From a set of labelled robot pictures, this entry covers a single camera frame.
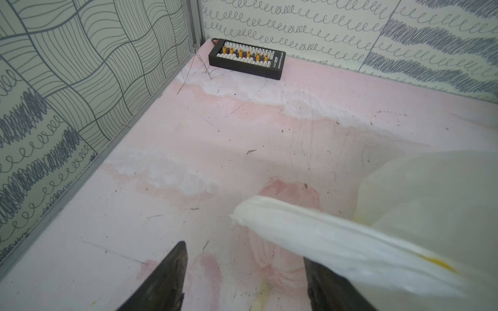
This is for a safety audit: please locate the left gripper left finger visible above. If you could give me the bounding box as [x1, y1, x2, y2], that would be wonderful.
[118, 241, 188, 311]

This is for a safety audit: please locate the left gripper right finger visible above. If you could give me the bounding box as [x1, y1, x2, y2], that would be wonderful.
[303, 258, 377, 311]

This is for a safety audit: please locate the floral pink table mat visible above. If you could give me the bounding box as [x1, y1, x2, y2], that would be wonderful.
[1, 43, 497, 310]

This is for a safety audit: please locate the black small tray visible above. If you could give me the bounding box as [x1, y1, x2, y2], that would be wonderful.
[209, 38, 286, 80]

